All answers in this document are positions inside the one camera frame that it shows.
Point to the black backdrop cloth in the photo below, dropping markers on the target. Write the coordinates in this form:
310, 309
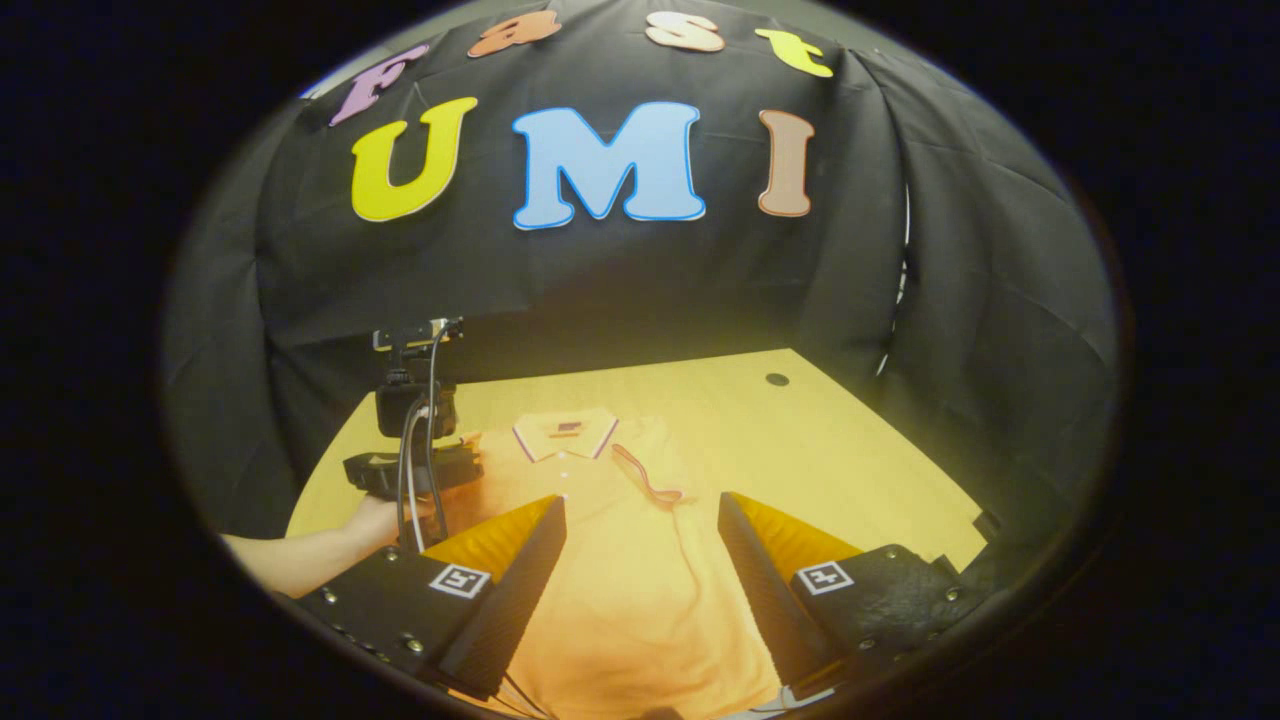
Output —
650, 290

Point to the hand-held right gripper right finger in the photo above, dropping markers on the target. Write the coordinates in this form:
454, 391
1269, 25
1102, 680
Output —
765, 600

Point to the orange T-shirt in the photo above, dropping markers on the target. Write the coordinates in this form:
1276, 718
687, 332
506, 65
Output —
620, 600

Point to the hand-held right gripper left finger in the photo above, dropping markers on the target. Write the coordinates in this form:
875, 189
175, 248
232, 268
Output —
520, 600

